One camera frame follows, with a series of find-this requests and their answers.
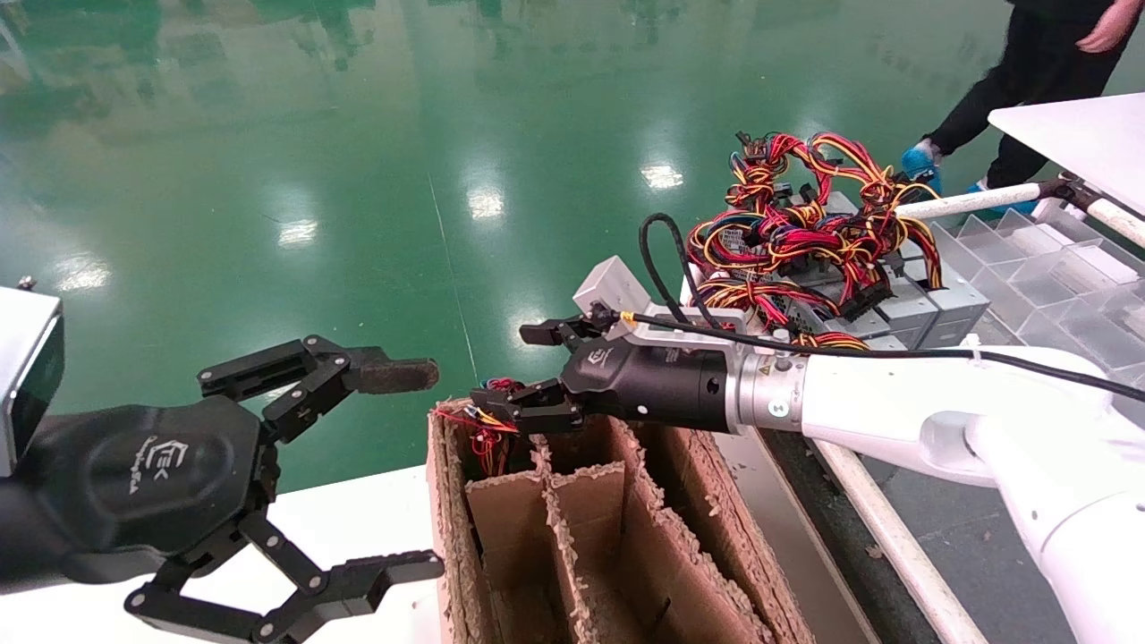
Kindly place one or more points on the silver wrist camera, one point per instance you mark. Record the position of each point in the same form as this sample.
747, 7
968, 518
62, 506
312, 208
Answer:
613, 284
22, 358

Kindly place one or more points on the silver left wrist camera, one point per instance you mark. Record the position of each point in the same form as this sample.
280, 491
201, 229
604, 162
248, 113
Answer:
22, 358

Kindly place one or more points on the person's bare hand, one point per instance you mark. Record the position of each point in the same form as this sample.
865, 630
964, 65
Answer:
1114, 27

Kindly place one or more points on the person in black clothes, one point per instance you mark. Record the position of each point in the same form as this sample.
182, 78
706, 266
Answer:
1038, 72

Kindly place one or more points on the black pipe joint connector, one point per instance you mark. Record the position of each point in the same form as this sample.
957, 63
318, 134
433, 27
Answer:
1064, 190

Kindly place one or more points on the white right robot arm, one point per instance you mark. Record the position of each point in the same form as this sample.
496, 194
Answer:
894, 402

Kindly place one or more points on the clear acrylic divider tray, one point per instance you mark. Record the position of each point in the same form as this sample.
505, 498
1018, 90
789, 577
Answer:
1055, 268

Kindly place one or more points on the silver power supply unit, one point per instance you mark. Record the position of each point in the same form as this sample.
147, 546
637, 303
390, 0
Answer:
859, 324
836, 204
912, 322
886, 342
962, 313

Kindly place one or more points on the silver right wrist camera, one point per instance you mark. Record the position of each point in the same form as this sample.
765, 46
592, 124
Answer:
613, 284

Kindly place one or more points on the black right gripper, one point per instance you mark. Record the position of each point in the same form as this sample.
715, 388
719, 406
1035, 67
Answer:
653, 385

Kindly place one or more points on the white table corner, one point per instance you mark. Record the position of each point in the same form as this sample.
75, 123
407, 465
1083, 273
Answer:
1091, 134

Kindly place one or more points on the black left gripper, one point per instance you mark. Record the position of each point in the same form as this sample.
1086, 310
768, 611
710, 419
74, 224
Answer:
134, 474

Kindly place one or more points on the brown cardboard box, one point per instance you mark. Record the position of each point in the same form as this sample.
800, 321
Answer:
716, 501

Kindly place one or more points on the corrugated cardboard divider insert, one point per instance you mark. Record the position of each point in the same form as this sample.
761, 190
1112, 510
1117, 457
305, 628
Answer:
590, 510

